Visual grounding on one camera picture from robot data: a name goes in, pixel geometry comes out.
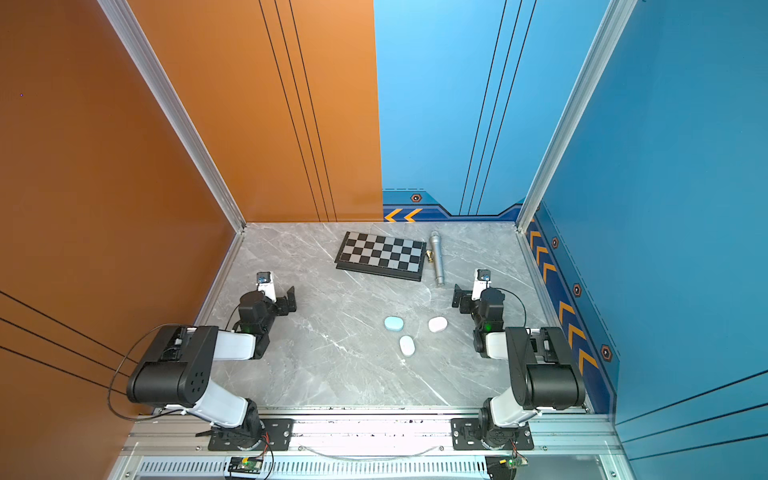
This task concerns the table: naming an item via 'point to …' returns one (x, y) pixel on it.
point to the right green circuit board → (519, 461)
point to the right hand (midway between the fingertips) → (470, 285)
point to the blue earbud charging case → (394, 323)
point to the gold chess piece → (429, 255)
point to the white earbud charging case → (437, 324)
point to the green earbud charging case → (407, 345)
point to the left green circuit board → (245, 465)
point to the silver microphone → (437, 251)
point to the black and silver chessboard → (383, 255)
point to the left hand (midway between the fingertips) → (278, 286)
